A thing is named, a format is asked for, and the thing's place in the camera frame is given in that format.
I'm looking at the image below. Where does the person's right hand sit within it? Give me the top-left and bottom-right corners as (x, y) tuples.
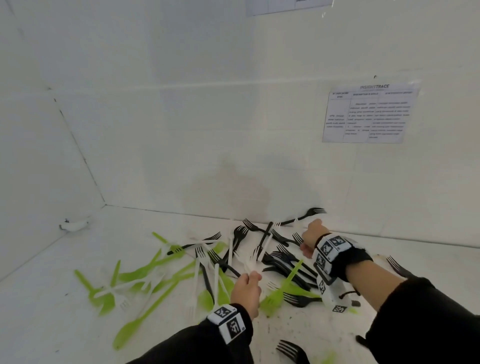
(299, 219), (333, 260)

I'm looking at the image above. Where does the person's left hand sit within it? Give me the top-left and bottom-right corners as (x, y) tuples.
(230, 270), (263, 320)

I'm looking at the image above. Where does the pile of white plastic forks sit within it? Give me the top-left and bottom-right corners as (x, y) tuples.
(93, 219), (301, 320)

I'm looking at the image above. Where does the pile of black plastic forks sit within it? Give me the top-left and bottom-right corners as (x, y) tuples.
(166, 207), (417, 364)

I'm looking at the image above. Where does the pile of plastic cutlery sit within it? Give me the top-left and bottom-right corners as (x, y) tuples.
(73, 231), (361, 364)

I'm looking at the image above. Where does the person's left forearm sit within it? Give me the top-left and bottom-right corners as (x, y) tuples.
(125, 322), (256, 364)

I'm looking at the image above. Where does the black marker left wrist band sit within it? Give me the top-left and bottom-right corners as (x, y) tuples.
(206, 303), (254, 346)

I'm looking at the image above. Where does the black marker wrist band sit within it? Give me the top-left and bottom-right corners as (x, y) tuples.
(313, 232), (374, 282)
(206, 303), (254, 346)

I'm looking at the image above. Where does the black marker right wrist band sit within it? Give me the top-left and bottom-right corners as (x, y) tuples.
(313, 232), (374, 282)

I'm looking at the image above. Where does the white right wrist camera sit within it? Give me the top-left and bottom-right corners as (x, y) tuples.
(316, 275), (353, 314)

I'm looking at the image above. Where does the printed paper wall notice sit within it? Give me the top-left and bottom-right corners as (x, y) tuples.
(322, 82), (421, 144)
(245, 0), (335, 17)

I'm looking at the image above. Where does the small white wall clip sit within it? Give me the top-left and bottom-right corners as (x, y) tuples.
(59, 218), (91, 232)

